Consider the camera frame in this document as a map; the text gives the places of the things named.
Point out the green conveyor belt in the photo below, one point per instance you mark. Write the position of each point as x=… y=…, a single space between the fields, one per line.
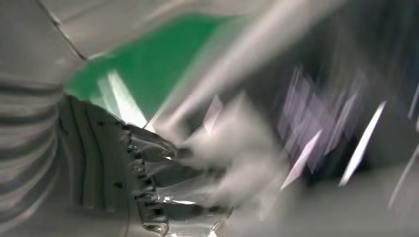
x=157 y=59

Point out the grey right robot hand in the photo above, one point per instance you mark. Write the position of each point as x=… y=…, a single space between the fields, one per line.
x=98 y=157

